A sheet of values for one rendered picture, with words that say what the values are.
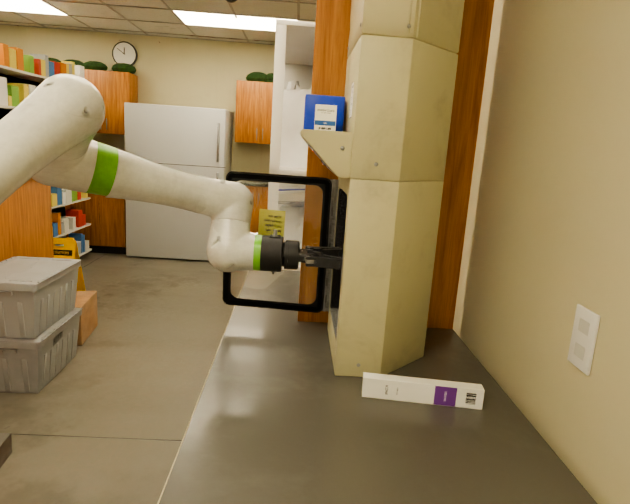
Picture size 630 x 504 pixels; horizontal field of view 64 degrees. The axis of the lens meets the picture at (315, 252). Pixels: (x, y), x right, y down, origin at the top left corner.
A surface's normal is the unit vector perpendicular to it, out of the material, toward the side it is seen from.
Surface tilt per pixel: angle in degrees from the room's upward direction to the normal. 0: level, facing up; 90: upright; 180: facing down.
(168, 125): 90
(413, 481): 0
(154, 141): 90
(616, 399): 90
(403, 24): 90
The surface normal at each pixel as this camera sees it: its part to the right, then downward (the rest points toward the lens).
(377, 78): 0.04, 0.21
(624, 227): -1.00, -0.06
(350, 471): 0.07, -0.98
